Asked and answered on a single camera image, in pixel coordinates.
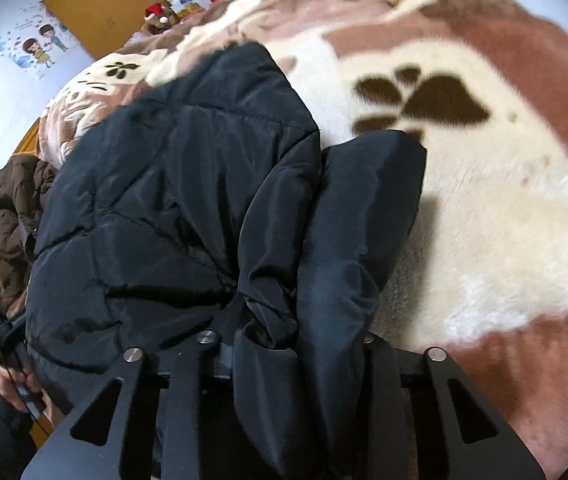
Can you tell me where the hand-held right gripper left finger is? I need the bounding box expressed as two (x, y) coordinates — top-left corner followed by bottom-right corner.
(20, 330), (236, 480)

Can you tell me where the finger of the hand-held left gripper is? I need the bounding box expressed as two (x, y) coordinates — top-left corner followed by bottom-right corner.
(1, 310), (29, 333)

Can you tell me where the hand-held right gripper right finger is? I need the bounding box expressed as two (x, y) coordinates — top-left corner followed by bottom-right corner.
(363, 332), (547, 480)

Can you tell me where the black puffer jacket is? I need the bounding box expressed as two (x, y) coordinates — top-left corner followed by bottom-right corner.
(24, 42), (427, 480)

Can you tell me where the person's left forearm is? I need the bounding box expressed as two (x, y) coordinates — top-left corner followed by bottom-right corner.
(0, 390), (57, 480)

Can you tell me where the person's left hand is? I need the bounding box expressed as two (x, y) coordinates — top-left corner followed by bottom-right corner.
(0, 360), (50, 417)

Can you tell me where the brown puffer jacket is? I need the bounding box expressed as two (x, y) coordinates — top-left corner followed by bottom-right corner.
(0, 154), (57, 311)

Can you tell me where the paw print plush blanket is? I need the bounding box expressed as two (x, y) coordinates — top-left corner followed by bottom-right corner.
(36, 0), (568, 480)

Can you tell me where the plush toy with santa hat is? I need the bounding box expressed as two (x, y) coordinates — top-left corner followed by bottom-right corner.
(143, 4), (175, 36)

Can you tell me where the clear plastic bag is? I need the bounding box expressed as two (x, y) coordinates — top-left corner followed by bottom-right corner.
(166, 0), (200, 18)

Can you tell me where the cartoon couple wall poster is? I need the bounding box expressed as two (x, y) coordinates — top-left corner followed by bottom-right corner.
(0, 2), (72, 83)

